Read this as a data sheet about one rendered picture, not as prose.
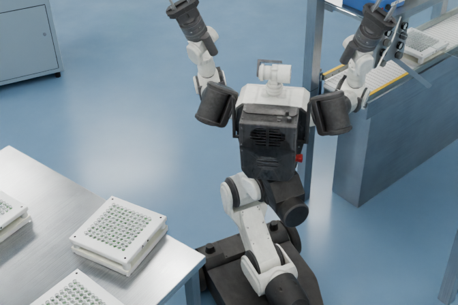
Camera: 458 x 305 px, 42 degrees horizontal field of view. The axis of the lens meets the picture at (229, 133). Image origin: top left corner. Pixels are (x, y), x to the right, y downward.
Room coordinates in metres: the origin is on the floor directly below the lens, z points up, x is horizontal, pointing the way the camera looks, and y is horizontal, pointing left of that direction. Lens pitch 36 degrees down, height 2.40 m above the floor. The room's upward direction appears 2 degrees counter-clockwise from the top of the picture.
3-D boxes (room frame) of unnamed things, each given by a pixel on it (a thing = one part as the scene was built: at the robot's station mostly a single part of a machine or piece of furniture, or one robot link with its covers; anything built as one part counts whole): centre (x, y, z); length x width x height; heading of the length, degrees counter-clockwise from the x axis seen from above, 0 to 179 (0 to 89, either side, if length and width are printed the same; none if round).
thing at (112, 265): (1.50, 0.40, 0.84); 0.24 x 0.24 x 0.02; 61
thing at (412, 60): (2.87, -1.02, 0.81); 0.24 x 0.24 x 0.02; 40
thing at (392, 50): (2.46, -0.72, 1.11); 0.22 x 0.11 x 0.20; 129
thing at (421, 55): (2.87, -1.02, 0.86); 0.25 x 0.24 x 0.02; 40
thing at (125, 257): (1.50, 0.40, 0.89); 0.25 x 0.24 x 0.02; 61
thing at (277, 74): (1.85, -0.18, 1.29); 0.10 x 0.07 x 0.09; 79
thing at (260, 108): (1.79, -0.16, 1.09); 0.34 x 0.30 x 0.36; 79
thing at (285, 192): (1.77, -0.19, 0.82); 0.28 x 0.13 x 0.18; 24
